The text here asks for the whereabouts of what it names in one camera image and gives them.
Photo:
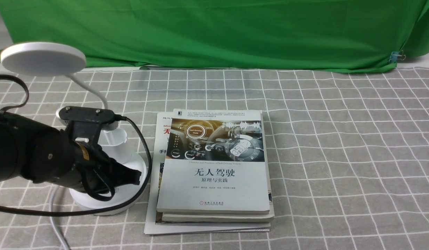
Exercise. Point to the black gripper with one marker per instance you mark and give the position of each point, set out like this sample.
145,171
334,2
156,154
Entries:
95,173

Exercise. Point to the white desk lamp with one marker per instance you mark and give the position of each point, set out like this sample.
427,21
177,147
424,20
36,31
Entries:
125,144

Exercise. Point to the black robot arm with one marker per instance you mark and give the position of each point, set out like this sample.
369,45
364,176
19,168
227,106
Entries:
70,158

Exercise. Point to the bottom large white book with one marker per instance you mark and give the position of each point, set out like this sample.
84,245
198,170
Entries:
152,226

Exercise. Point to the middle white book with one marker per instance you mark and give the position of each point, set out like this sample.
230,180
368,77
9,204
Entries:
202,217

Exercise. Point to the top self-driving book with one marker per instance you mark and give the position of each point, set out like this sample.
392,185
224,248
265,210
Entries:
215,163

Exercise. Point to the grey checked tablecloth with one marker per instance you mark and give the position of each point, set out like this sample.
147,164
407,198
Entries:
348,157

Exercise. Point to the green backdrop cloth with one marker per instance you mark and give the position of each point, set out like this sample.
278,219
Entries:
346,36

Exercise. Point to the blue binder clip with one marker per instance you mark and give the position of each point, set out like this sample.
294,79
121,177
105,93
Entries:
397,56

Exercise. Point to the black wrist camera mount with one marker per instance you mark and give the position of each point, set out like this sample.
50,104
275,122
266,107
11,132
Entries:
87,123

